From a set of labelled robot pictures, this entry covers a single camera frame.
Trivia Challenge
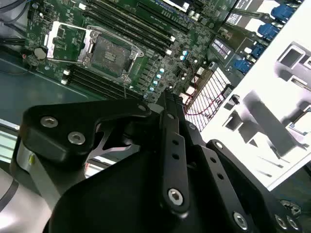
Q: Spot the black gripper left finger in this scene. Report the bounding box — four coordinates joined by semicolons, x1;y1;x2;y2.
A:
20;89;190;217

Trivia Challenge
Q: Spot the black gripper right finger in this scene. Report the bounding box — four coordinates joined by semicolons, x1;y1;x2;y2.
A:
171;93;304;233

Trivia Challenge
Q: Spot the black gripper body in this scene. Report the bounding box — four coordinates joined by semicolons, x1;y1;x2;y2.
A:
48;118;234;233

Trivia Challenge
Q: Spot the metal socket cover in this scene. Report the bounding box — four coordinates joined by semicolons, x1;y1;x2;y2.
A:
45;21;94;65

